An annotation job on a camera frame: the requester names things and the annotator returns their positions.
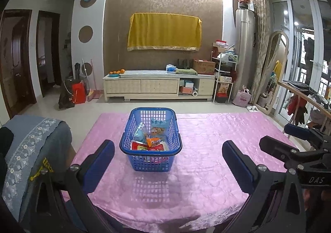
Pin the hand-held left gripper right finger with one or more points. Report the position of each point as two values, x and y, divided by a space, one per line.
238 168

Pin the patterned curtain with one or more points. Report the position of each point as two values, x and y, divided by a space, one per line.
261 41

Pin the cream TV cabinet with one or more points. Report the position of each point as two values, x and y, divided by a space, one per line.
155 85

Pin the white metal rack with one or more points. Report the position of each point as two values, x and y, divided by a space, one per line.
213 90

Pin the light blue box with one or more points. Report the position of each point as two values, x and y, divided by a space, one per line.
188 83

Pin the blue white tissue box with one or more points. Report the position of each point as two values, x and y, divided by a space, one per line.
171 68

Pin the arched standing mirror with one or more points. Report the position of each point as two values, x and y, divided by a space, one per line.
274 72

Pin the orange long snack packet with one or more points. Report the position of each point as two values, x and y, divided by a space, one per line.
151 142

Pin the black hanging garment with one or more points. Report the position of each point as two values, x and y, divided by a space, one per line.
311 49

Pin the white mop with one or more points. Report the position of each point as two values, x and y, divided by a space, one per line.
86 78

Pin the large red-white foil packet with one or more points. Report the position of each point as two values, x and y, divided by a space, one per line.
138 146

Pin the glass sliding door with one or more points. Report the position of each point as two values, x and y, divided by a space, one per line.
297 28

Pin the blue plastic basket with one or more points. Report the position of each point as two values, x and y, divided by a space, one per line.
152 110

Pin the pink tablecloth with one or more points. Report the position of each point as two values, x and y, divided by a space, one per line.
206 145

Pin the black bag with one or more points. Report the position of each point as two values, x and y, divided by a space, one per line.
66 98

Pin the black router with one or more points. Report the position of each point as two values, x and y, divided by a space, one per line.
184 64

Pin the white paper roll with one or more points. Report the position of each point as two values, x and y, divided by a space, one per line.
194 93

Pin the cardboard box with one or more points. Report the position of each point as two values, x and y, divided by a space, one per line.
204 67

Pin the pink bag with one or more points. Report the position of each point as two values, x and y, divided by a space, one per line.
241 98

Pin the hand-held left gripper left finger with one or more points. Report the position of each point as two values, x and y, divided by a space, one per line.
99 165

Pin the red bag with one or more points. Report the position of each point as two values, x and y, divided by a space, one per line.
79 93

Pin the blue cracker packet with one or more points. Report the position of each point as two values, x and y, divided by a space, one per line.
160 122

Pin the yellow cloth cover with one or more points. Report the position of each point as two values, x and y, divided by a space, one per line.
163 31

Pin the red gift box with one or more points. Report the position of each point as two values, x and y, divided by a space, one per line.
218 48

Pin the wooden clothes rack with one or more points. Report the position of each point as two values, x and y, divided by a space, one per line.
292 89

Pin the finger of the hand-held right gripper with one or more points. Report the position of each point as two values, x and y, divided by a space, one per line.
274 146
297 131

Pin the green folded cloth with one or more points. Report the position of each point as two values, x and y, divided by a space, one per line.
186 71

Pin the pile of oranges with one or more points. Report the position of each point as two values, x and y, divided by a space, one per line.
122 71

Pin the person's right hand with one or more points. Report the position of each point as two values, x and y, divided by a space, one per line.
309 200

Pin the tall standing air conditioner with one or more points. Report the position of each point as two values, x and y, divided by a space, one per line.
244 49

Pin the pink broom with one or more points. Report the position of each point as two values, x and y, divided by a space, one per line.
93 96

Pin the red hanging garment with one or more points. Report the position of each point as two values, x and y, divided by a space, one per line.
293 106

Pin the white slipper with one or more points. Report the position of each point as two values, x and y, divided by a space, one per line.
255 109
249 108

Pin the dark wooden doorway frame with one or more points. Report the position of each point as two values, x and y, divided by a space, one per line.
56 49

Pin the light blue clear snack packet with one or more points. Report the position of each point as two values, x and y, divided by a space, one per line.
139 133

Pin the orange box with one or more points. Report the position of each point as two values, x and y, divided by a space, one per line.
185 89

